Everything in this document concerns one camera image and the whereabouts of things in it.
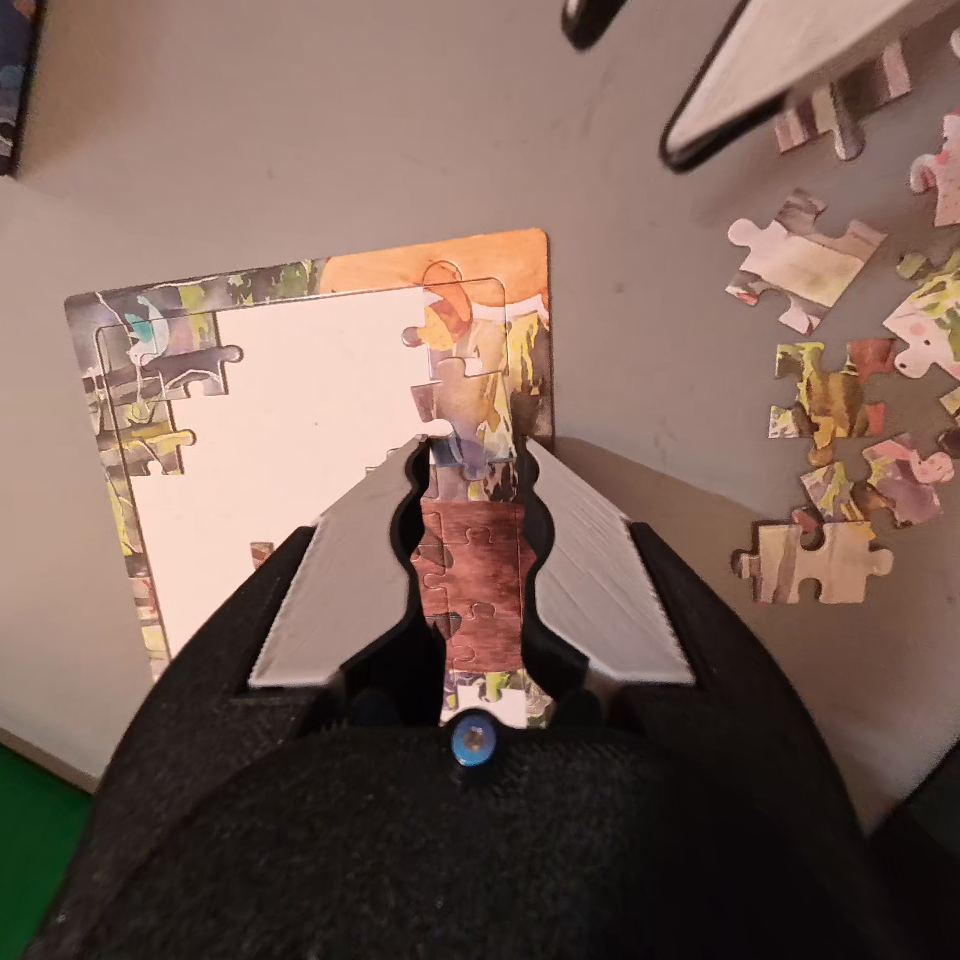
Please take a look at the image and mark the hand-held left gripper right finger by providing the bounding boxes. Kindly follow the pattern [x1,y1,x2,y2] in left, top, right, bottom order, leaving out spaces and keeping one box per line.
[517,436,697,687]

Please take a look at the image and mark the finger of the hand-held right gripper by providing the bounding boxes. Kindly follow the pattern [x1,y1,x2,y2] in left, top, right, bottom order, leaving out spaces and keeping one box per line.
[562,0,631,51]
[660,0,925,175]

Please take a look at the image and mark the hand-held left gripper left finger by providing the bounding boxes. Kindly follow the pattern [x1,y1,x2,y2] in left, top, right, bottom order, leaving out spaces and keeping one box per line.
[247,435,444,691]

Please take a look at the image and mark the jigsaw puzzle frame board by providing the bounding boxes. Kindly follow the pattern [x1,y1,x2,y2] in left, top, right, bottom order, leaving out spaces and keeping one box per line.
[63,228,555,729]

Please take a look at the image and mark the jigsaw pieces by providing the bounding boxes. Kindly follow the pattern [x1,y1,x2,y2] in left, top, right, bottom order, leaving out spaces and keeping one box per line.
[726,41,960,607]

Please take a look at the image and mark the acorn print puzzle piece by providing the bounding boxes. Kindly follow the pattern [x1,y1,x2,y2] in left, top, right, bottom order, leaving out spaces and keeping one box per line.
[402,258,513,372]

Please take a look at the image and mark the green plastic bin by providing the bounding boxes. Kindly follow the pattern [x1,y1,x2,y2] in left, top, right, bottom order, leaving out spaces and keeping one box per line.
[0,742,95,960]

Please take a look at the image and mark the illustrated puzzle box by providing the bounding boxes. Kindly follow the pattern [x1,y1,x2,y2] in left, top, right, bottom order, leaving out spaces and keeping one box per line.
[0,0,48,179]

